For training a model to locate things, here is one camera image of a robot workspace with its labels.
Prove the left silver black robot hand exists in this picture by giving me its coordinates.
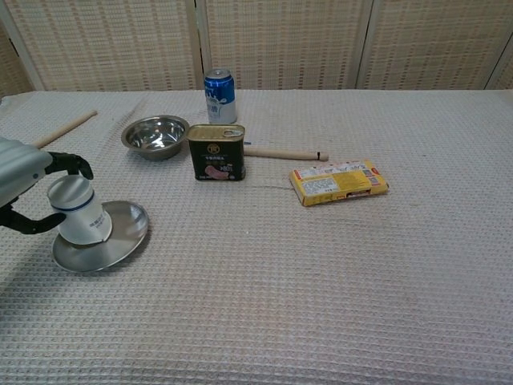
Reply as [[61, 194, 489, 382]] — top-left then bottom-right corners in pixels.
[[0, 136, 95, 235]]

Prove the white paper cup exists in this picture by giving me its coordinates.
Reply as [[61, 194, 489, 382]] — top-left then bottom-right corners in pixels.
[[46, 174, 114, 247]]

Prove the steel plate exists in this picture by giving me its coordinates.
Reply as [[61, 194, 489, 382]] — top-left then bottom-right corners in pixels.
[[52, 200, 151, 274]]

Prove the plain wooden stick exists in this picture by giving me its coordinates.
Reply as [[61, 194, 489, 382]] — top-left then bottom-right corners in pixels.
[[31, 109, 99, 150]]

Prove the steel bowl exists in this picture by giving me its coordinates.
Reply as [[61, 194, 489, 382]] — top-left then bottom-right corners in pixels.
[[120, 115, 191, 162]]

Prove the black luncheon meat tin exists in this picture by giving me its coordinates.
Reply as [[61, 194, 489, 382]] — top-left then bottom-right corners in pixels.
[[187, 123, 247, 182]]

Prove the blue white drink can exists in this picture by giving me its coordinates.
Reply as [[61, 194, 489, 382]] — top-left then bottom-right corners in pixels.
[[203, 68, 239, 125]]

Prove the wooden stick with dark band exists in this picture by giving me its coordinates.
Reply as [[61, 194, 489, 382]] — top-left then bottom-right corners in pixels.
[[243, 144, 330, 163]]

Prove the woven bamboo folding screen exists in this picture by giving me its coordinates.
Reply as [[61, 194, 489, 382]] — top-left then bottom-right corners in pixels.
[[0, 0, 513, 99]]

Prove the white waffle tablecloth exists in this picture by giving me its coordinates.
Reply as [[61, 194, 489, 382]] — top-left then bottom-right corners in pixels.
[[0, 88, 513, 385]]

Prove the yellow snack box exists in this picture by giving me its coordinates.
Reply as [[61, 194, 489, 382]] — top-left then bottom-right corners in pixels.
[[288, 158, 391, 208]]

